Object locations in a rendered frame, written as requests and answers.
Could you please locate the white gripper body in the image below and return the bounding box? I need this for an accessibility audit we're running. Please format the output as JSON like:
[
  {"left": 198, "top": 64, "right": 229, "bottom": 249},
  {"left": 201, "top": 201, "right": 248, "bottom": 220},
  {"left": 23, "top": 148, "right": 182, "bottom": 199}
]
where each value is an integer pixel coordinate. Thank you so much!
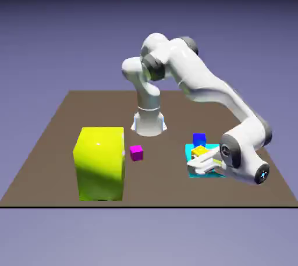
[{"left": 187, "top": 149, "right": 222, "bottom": 176}]

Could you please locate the small yellow cube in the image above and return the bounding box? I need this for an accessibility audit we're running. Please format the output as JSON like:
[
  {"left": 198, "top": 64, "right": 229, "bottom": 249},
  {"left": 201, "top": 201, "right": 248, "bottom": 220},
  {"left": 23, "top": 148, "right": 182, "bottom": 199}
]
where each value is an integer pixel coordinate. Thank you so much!
[{"left": 191, "top": 145, "right": 210, "bottom": 160}]

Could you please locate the small blue cube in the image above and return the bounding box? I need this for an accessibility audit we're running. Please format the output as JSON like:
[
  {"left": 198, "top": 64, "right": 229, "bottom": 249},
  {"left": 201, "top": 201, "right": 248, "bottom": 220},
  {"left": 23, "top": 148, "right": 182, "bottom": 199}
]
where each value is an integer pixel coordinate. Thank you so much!
[{"left": 192, "top": 133, "right": 207, "bottom": 147}]

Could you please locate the small magenta cube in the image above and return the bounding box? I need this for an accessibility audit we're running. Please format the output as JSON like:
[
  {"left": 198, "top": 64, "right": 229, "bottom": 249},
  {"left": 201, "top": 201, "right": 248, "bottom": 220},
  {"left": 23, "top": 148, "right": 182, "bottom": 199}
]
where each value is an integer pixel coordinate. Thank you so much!
[{"left": 129, "top": 144, "right": 144, "bottom": 162}]

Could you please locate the large cyan box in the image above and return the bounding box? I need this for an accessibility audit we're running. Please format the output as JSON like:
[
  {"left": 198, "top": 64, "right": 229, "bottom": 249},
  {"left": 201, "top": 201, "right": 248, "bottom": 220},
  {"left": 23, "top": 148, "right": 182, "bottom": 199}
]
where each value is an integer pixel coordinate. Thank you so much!
[{"left": 185, "top": 143, "right": 228, "bottom": 179}]

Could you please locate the large yellow box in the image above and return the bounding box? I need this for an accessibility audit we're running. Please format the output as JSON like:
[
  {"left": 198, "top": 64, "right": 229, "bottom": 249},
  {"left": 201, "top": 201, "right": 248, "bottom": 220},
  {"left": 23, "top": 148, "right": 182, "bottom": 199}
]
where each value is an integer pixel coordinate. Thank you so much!
[{"left": 72, "top": 126, "right": 126, "bottom": 202}]

